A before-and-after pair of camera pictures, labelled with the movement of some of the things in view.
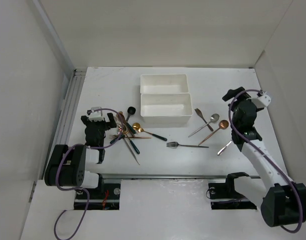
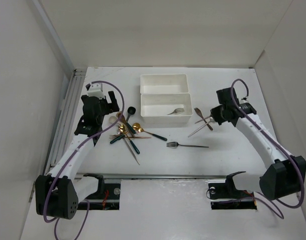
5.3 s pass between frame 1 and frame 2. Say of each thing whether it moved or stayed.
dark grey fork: stayed
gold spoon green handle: stayed
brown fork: stayed
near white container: stayed
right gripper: moved
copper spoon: moved
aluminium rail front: stayed
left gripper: moved
